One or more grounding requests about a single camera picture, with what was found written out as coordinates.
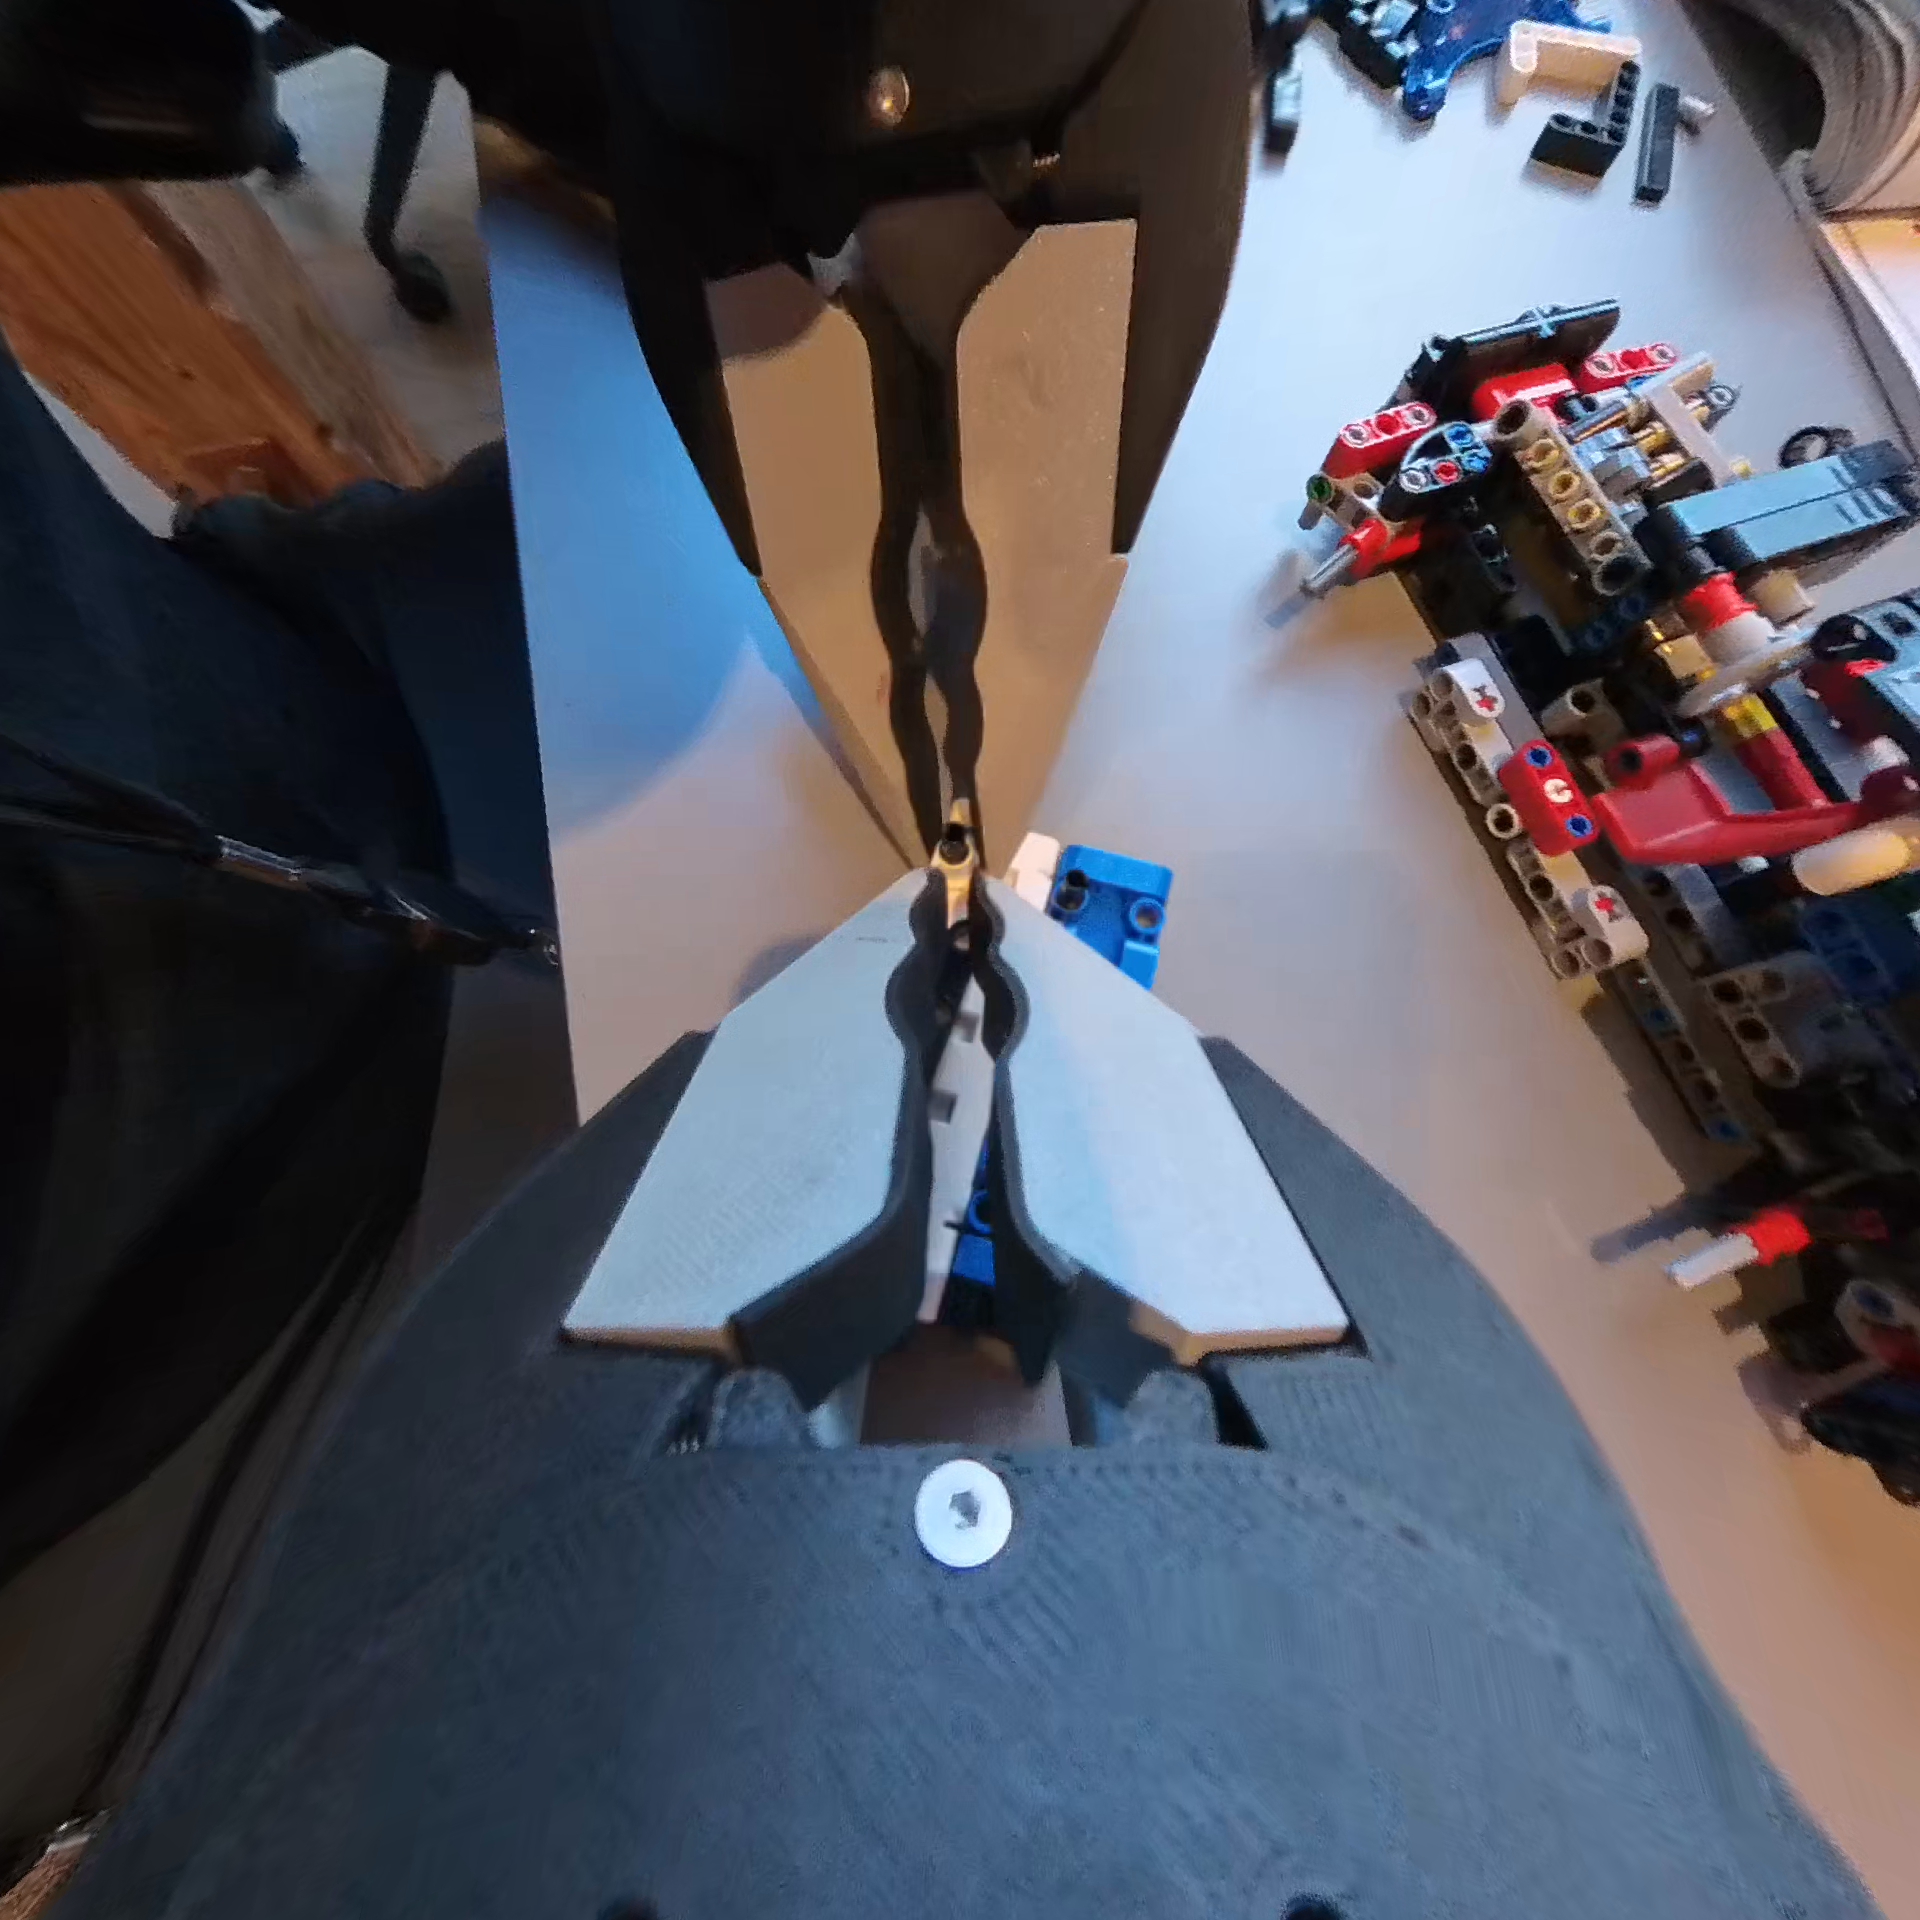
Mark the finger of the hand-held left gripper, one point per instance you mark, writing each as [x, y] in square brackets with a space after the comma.
[1049, 451]
[794, 451]

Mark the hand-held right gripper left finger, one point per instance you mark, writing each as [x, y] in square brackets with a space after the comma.
[750, 1170]

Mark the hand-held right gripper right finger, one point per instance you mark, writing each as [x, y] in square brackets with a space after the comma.
[1155, 1185]

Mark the blue and white brick assembly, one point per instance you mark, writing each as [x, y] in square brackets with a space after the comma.
[1117, 901]

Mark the black holed brick beam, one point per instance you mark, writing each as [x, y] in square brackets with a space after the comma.
[956, 863]

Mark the grey desk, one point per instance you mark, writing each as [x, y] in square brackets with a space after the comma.
[1274, 1049]

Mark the black office chair base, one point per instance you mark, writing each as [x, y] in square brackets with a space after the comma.
[420, 285]

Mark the pile of loose brick pieces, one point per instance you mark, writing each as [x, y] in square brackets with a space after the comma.
[1375, 39]

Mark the brick toy car model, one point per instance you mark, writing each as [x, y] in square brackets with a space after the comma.
[1577, 601]

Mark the black angled brick beam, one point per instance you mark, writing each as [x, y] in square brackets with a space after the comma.
[1584, 143]

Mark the wooden cabinet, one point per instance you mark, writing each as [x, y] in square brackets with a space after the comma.
[181, 345]

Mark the white angled brick beam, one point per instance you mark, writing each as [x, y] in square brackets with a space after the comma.
[1577, 59]

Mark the short black straight beam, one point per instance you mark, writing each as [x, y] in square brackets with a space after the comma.
[1656, 143]

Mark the open instruction booklet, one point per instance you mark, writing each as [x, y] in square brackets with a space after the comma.
[1860, 92]

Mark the blue curved frame piece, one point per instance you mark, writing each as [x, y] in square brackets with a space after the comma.
[1465, 62]

